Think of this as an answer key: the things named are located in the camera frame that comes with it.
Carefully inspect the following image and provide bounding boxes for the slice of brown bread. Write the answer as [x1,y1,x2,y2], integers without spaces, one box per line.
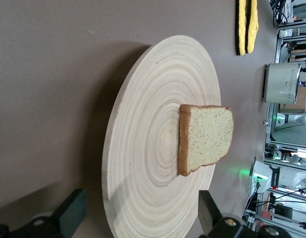
[177,104,235,177]

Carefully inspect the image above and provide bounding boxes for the brown cardboard box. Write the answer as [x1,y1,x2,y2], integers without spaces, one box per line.
[279,86,306,113]

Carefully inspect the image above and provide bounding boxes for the round wooden plate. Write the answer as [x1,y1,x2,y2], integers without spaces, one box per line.
[101,35,222,238]

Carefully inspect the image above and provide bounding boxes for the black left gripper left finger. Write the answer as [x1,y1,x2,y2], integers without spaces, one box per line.
[9,188,86,238]

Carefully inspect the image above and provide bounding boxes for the cream and chrome toaster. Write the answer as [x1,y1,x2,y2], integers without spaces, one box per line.
[263,62,302,104]

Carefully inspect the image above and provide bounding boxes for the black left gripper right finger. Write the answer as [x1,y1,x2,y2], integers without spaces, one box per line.
[199,190,257,238]

